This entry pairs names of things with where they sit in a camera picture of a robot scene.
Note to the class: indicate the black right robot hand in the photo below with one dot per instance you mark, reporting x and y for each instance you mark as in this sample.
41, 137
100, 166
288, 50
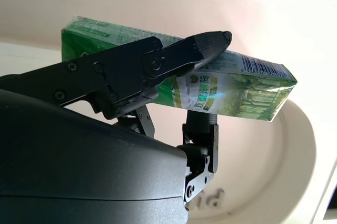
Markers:
79, 155

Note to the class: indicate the green gum carton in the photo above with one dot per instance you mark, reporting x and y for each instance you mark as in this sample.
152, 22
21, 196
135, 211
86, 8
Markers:
237, 87

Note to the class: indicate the white round disc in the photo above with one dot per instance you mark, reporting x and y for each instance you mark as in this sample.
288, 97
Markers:
263, 168

